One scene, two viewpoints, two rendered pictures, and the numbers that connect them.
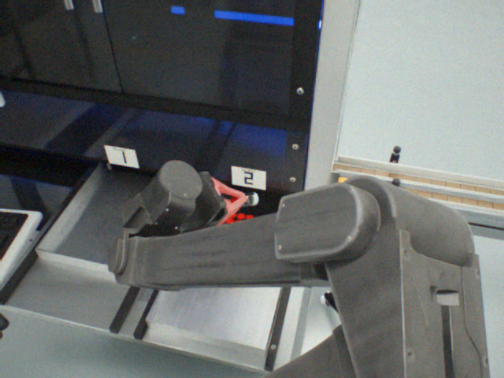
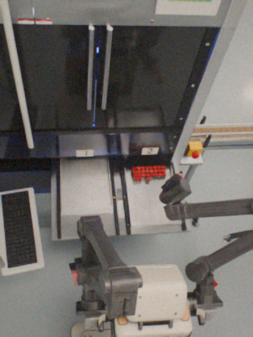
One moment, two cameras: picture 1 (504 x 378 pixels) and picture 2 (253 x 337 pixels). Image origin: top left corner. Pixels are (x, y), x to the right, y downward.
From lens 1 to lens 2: 113 cm
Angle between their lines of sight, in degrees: 23
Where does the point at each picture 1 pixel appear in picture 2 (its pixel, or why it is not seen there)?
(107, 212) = (78, 180)
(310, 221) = not seen: outside the picture
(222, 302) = (154, 208)
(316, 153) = (184, 137)
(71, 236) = (69, 197)
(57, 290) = not seen: hidden behind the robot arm
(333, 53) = (197, 106)
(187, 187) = (187, 186)
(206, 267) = (219, 213)
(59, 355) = not seen: hidden behind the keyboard
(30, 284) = (66, 226)
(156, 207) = (178, 195)
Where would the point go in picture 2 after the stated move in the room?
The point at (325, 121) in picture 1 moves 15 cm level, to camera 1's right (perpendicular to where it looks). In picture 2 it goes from (190, 127) to (217, 120)
